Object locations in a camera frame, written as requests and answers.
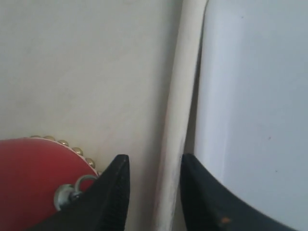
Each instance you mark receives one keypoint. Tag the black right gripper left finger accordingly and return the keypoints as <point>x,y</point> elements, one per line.
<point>102,207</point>

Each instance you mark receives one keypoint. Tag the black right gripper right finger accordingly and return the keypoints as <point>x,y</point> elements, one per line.
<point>216,199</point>

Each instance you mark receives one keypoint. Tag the wooden drumstick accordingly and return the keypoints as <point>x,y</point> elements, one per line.
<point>178,112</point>

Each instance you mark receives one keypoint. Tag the small red drum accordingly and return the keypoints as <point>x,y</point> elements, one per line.
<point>31,170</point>

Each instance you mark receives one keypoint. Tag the white rectangular plastic tray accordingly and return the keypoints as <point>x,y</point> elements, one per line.
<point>252,113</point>

